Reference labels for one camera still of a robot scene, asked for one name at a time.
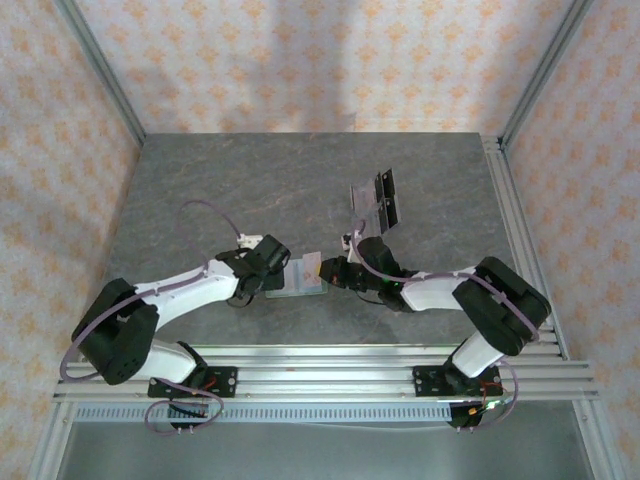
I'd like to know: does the black right controller box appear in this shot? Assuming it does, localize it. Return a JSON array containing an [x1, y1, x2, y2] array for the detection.
[[446, 397, 516, 432]]

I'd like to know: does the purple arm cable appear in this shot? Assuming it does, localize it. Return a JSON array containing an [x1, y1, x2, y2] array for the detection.
[[348, 219, 522, 432], [59, 199, 261, 436]]

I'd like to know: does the black left controller box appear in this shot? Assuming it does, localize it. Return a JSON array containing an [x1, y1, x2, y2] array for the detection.
[[168, 402, 212, 432]]

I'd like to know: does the clear acrylic card stand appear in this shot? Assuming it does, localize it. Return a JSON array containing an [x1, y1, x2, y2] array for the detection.
[[348, 168, 403, 237]]

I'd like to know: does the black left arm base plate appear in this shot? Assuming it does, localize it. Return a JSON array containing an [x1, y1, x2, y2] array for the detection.
[[147, 366, 239, 400]]

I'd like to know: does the wide aluminium mounting rail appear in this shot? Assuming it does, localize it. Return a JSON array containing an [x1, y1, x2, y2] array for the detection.
[[52, 360, 600, 404]]

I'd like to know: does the aluminium side rail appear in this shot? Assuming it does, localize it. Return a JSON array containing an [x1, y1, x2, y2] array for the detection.
[[480, 133, 570, 346]]

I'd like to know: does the slotted grey cable duct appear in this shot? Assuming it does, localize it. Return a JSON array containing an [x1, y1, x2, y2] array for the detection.
[[74, 402, 451, 424]]

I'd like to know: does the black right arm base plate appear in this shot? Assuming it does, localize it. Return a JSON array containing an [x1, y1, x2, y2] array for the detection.
[[412, 364, 502, 400]]

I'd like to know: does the aluminium frame leg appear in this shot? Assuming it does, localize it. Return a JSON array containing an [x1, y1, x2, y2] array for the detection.
[[572, 399, 614, 480], [32, 399, 76, 480]]

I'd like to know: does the black controller box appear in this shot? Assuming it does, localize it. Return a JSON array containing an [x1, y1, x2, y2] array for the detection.
[[168, 402, 212, 432], [446, 397, 516, 432]]

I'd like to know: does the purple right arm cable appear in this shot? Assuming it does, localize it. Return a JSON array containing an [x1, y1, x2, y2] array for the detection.
[[348, 219, 522, 432]]

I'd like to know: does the aluminium frame post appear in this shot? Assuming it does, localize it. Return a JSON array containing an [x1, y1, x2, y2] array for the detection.
[[53, 0, 147, 147], [499, 0, 595, 149]]

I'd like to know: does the narrow aluminium table edge rail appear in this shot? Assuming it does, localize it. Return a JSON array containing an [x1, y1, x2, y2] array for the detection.
[[82, 343, 570, 362]]

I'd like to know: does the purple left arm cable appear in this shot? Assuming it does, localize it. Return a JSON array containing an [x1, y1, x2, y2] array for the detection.
[[59, 199, 261, 436]]

